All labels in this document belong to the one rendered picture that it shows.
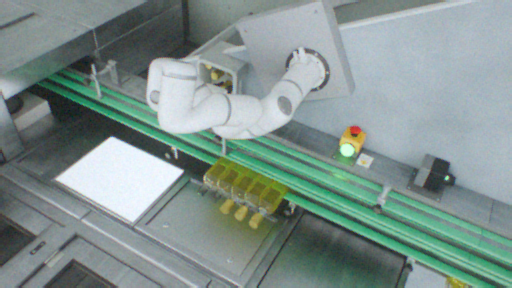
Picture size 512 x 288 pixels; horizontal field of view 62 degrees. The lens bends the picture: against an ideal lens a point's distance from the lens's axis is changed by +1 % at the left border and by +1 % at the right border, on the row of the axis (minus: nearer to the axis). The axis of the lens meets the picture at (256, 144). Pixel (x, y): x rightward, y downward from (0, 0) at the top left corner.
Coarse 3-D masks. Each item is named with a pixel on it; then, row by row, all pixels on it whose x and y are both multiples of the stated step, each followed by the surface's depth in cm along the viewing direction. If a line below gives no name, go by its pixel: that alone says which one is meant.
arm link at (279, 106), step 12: (276, 84) 127; (288, 84) 125; (276, 96) 118; (288, 96) 121; (300, 96) 127; (264, 108) 118; (276, 108) 117; (288, 108) 119; (264, 120) 119; (276, 120) 118; (288, 120) 120; (252, 132) 125; (264, 132) 124
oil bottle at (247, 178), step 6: (246, 174) 159; (252, 174) 159; (258, 174) 159; (240, 180) 156; (246, 180) 156; (252, 180) 157; (234, 186) 154; (240, 186) 154; (246, 186) 154; (234, 192) 152; (240, 192) 152; (240, 198) 153
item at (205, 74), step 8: (200, 64) 161; (208, 64) 157; (216, 64) 156; (200, 72) 163; (208, 72) 167; (232, 72) 154; (208, 80) 170; (216, 80) 170; (224, 80) 168; (232, 80) 166
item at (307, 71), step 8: (296, 56) 136; (304, 56) 134; (312, 56) 136; (296, 64) 135; (304, 64) 134; (312, 64) 135; (320, 64) 136; (288, 72) 132; (296, 72) 130; (304, 72) 131; (312, 72) 134; (320, 72) 138; (296, 80) 127; (304, 80) 129; (312, 80) 133; (320, 80) 139; (304, 88) 129; (304, 96) 130
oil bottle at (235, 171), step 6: (234, 162) 163; (234, 168) 160; (240, 168) 161; (246, 168) 162; (228, 174) 158; (234, 174) 158; (240, 174) 159; (222, 180) 155; (228, 180) 156; (234, 180) 156; (222, 186) 154; (228, 186) 154; (228, 192) 155
